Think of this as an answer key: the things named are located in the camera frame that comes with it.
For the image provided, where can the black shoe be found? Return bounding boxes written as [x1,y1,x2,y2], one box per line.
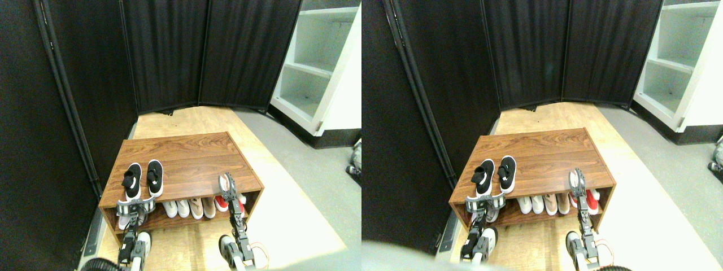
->
[123,163,143,202]
[498,156,517,194]
[147,160,164,197]
[472,159,495,197]

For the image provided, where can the brown shoe rack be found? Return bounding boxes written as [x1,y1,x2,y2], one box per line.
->
[449,128,616,243]
[98,132,265,244]

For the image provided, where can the grey machine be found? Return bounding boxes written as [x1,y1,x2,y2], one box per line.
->
[707,135,723,182]
[346,138,362,184]

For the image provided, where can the black curtain stand pole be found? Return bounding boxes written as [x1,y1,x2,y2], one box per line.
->
[34,0,103,198]
[383,0,458,193]

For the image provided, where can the white shelf unit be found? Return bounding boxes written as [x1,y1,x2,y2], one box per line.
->
[268,0,362,150]
[630,0,723,146]

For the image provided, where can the orange wire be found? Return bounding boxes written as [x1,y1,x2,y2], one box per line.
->
[596,240,616,266]
[250,242,269,267]

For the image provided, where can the black ribbed hose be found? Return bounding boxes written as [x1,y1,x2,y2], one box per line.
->
[79,258,123,271]

